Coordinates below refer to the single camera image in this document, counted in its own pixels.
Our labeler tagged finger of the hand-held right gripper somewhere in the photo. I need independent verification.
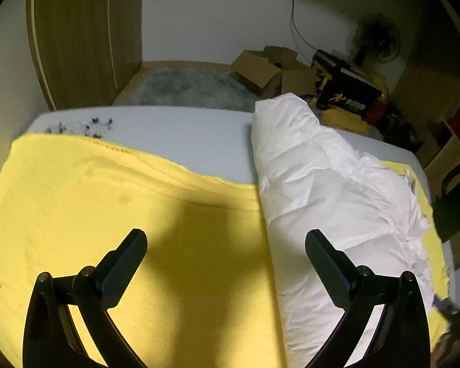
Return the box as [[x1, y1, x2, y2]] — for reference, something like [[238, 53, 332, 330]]
[[431, 293, 460, 338]]

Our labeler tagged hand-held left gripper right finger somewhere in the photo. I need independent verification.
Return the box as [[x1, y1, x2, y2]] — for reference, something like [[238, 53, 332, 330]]
[[305, 229, 432, 368]]

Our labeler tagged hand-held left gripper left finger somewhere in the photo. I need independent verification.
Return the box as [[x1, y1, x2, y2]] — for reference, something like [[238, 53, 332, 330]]
[[23, 229, 148, 368]]

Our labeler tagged white down jacket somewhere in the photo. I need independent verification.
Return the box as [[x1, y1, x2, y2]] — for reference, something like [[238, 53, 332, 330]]
[[250, 92, 451, 368]]

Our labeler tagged yellow blanket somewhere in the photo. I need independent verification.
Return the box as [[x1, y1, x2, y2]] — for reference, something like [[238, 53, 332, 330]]
[[0, 132, 451, 368]]

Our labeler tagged yellow cloth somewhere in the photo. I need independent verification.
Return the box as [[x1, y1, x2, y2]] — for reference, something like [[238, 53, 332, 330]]
[[321, 108, 369, 135]]

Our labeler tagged red box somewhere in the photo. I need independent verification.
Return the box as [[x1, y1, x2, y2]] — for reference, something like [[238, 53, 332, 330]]
[[366, 100, 397, 125]]

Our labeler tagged black and yellow box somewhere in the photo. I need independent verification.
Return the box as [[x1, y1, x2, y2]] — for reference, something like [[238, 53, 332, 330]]
[[311, 49, 386, 113]]

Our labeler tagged grey fluffy rug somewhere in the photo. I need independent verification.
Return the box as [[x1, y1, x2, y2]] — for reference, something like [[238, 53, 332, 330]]
[[113, 67, 258, 113]]

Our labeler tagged closed cardboard box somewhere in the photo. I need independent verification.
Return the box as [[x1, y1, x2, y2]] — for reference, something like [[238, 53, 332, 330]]
[[282, 63, 318, 97]]

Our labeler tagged wooden side cabinet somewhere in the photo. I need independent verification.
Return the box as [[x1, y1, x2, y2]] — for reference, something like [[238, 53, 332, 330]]
[[393, 59, 460, 123]]

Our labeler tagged open cardboard box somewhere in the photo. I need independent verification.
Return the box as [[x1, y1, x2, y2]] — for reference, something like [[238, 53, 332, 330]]
[[232, 49, 283, 97]]

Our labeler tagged small cardboard box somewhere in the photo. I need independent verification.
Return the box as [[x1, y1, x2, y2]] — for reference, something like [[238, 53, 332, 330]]
[[263, 46, 299, 66]]

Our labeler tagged black standing fan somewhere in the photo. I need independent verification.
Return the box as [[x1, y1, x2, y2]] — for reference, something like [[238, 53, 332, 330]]
[[353, 13, 401, 65]]

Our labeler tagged wooden wardrobe with light stripes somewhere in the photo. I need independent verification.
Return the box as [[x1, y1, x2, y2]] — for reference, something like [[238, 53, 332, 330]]
[[26, 0, 143, 111]]

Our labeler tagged wooden box with handle cutout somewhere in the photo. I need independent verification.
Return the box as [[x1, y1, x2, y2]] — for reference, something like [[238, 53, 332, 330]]
[[424, 134, 460, 200]]

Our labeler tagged black wall cable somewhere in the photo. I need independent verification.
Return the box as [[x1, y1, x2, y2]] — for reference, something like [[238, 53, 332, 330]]
[[290, 0, 320, 50]]

